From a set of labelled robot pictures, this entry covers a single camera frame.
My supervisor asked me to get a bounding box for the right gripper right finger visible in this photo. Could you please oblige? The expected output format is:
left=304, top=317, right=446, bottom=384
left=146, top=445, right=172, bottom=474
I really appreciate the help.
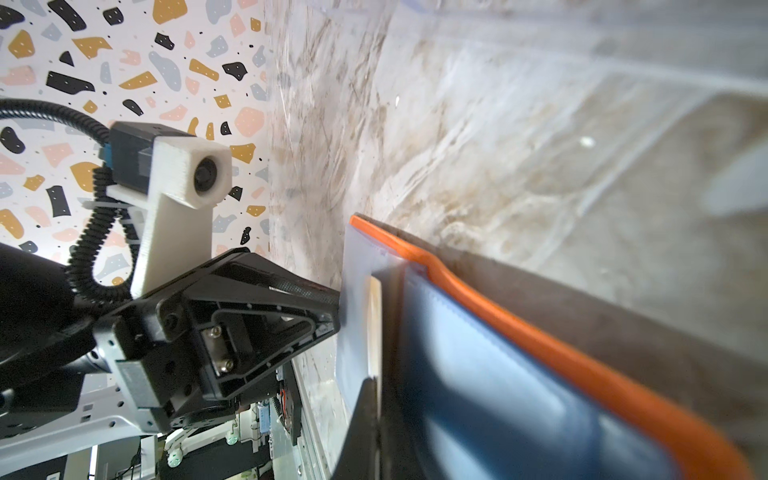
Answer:
left=379, top=386, right=426, bottom=480

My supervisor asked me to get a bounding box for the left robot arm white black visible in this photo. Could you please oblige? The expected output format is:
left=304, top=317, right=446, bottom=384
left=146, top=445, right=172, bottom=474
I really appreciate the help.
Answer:
left=1, top=246, right=340, bottom=475

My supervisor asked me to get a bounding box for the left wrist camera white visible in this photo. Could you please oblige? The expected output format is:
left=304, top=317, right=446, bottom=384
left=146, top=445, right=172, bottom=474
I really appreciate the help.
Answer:
left=104, top=122, right=232, bottom=299

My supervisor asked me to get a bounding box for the gold card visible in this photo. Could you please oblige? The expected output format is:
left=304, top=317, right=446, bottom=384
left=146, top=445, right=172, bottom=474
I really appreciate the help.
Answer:
left=365, top=276, right=383, bottom=378

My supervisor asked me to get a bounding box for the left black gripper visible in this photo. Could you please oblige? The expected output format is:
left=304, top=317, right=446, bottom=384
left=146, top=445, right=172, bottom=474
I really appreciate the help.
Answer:
left=94, top=248, right=340, bottom=433

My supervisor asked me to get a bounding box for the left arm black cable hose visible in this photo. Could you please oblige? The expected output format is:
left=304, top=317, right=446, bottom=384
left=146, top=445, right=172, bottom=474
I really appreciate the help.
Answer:
left=0, top=97, right=142, bottom=304

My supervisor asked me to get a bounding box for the orange card holder wallet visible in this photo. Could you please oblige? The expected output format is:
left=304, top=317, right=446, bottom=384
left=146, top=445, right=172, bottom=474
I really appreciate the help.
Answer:
left=336, top=215, right=753, bottom=479

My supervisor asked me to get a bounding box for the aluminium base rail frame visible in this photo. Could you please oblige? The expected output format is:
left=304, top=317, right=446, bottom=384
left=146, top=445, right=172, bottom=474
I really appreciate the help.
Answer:
left=227, top=359, right=331, bottom=480

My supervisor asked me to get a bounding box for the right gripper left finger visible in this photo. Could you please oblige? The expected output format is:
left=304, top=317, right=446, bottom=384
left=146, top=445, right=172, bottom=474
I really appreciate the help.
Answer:
left=332, top=378, right=380, bottom=480

